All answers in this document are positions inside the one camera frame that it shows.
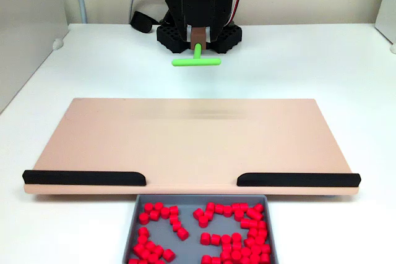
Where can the small white round bracket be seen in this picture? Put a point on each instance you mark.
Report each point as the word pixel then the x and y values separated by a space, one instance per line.
pixel 57 44
pixel 393 48

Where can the grey rectangular tray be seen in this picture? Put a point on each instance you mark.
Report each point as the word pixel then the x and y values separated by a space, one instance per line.
pixel 190 247

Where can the black guard rail strip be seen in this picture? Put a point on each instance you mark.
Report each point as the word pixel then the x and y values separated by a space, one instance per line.
pixel 80 178
pixel 297 180

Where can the beige flat board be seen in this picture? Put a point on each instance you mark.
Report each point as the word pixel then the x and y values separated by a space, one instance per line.
pixel 185 146

